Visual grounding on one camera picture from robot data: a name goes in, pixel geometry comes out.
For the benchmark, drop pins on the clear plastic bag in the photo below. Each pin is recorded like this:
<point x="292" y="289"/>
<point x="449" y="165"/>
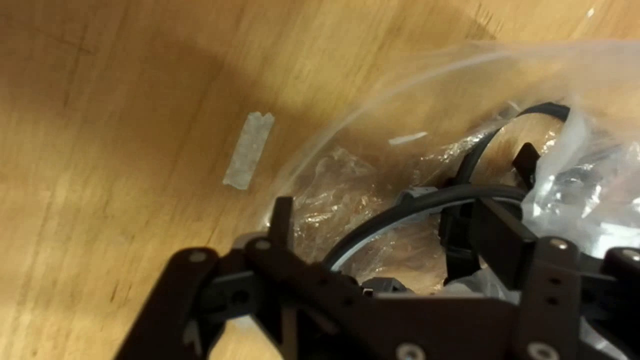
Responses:
<point x="372" y="200"/>

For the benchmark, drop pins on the translucent tape piece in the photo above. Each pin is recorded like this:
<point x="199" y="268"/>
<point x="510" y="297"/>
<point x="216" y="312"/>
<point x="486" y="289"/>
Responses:
<point x="249" y="150"/>

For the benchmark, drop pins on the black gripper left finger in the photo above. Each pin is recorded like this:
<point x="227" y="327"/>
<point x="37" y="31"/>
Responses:
<point x="280" y="280"/>

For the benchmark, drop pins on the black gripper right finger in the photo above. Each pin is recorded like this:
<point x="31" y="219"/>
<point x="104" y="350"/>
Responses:
<point x="552" y="300"/>

